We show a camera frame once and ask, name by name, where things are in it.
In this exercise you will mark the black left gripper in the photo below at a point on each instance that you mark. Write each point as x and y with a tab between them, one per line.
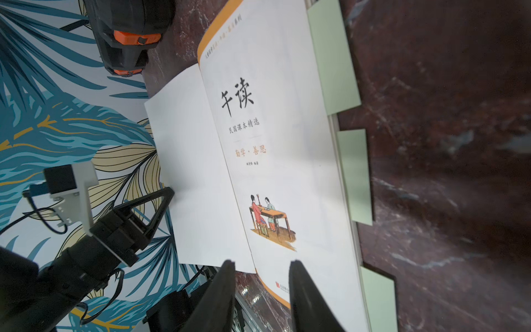
37	300

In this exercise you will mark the green sticky note bottom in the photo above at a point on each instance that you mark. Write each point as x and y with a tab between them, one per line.
379	292

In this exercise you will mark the green sticky note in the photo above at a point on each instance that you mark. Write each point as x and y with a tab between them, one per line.
379	292
336	71
352	148

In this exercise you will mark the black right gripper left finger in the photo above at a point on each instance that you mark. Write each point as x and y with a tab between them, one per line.
216	309

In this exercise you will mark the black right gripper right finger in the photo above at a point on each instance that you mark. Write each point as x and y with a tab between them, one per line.
308	308

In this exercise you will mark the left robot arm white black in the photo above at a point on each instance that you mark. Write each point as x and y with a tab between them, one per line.
34	299

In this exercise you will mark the Chinese picture book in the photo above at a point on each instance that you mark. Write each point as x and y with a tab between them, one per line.
244	141

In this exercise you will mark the green sticky note top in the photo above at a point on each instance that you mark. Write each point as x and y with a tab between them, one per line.
336	71

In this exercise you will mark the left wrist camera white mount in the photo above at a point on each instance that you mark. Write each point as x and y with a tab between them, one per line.
68	186

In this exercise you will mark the black plastic tool case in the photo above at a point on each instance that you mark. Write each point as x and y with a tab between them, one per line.
124	31

